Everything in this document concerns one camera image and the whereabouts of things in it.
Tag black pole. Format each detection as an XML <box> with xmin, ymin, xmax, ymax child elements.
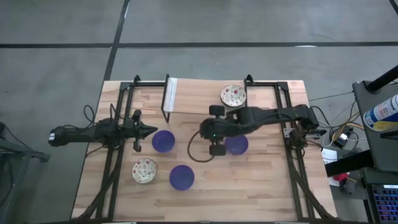
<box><xmin>366</xmin><ymin>65</ymin><xmax>398</xmax><ymax>93</ymax></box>

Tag dark grey side cart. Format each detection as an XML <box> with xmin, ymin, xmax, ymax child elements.
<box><xmin>353</xmin><ymin>80</ymin><xmax>398</xmax><ymax>172</ymax></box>

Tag white red-dotted mini bowl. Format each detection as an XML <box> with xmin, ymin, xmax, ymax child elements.
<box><xmin>220</xmin><ymin>84</ymin><xmax>248</xmax><ymax>108</ymax></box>
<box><xmin>131</xmin><ymin>157</ymin><xmax>158</xmax><ymax>184</ymax></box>

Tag black cable loop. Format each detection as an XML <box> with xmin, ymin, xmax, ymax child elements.
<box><xmin>83</xmin><ymin>105</ymin><xmax>96</xmax><ymax>126</ymax></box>

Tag silver power adapter box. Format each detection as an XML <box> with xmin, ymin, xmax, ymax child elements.
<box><xmin>331</xmin><ymin>132</ymin><xmax>354</xmax><ymax>149</ymax></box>

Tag black metal rig frame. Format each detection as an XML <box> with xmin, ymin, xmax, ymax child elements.
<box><xmin>74</xmin><ymin>74</ymin><xmax>332</xmax><ymax>223</ymax></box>

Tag dark grey metal stand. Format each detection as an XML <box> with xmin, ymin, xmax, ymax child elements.
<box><xmin>0</xmin><ymin>122</ymin><xmax>51</xmax><ymax>224</ymax></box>

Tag blue mini bowl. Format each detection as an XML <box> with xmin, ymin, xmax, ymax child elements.
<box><xmin>169</xmin><ymin>164</ymin><xmax>195</xmax><ymax>191</ymax></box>
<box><xmin>224</xmin><ymin>134</ymin><xmax>249</xmax><ymax>156</ymax></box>
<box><xmin>151</xmin><ymin>129</ymin><xmax>176</xmax><ymax>154</ymax></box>

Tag small grey object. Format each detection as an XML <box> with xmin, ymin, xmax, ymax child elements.
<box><xmin>339</xmin><ymin>180</ymin><xmax>356</xmax><ymax>194</ymax></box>

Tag keyboard with blue keys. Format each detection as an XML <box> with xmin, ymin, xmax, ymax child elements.
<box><xmin>366</xmin><ymin>183</ymin><xmax>398</xmax><ymax>224</ymax></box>

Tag black flat beam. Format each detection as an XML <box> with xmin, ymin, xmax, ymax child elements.
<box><xmin>325</xmin><ymin>150</ymin><xmax>376</xmax><ymax>177</ymax></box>

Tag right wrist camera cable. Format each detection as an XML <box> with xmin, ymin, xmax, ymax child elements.
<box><xmin>187</xmin><ymin>130</ymin><xmax>216</xmax><ymax>163</ymax></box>

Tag yellow cable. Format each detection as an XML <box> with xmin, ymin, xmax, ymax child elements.
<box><xmin>332</xmin><ymin>121</ymin><xmax>364</xmax><ymax>141</ymax></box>

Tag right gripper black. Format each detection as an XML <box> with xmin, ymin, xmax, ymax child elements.
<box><xmin>199</xmin><ymin>105</ymin><xmax>234</xmax><ymax>156</ymax></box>

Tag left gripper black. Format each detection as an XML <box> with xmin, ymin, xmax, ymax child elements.
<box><xmin>125</xmin><ymin>110</ymin><xmax>158</xmax><ymax>152</ymax></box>

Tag white paper sheet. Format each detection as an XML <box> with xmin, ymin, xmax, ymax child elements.
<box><xmin>321</xmin><ymin>147</ymin><xmax>338</xmax><ymax>164</ymax></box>

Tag thin black floor cable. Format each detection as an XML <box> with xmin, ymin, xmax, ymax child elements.
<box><xmin>308</xmin><ymin>91</ymin><xmax>354</xmax><ymax>102</ymax></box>

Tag white blue yellow spray can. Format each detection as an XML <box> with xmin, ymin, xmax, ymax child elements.
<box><xmin>363</xmin><ymin>95</ymin><xmax>398</xmax><ymax>131</ymax></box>

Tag wooden shelf rack black legs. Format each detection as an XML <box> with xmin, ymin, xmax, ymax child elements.
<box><xmin>160</xmin><ymin>73</ymin><xmax>248</xmax><ymax>128</ymax></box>

